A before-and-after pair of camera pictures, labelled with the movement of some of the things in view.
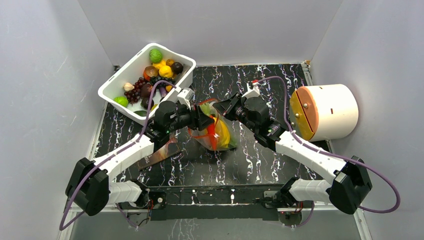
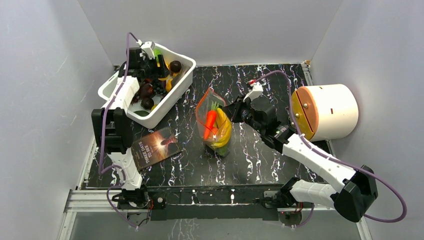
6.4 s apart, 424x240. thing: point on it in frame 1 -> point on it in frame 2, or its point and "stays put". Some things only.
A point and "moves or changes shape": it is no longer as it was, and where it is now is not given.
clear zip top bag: [220, 135] moves or changes shape
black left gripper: [198, 120] -> [161, 72]
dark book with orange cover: [170, 150] stays put
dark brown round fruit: [177, 67] stays put
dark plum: [145, 90] stays put
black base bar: [250, 201] stays put
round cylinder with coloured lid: [323, 112] stays put
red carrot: [211, 130] moves or changes shape
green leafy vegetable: [205, 108] -> [223, 151]
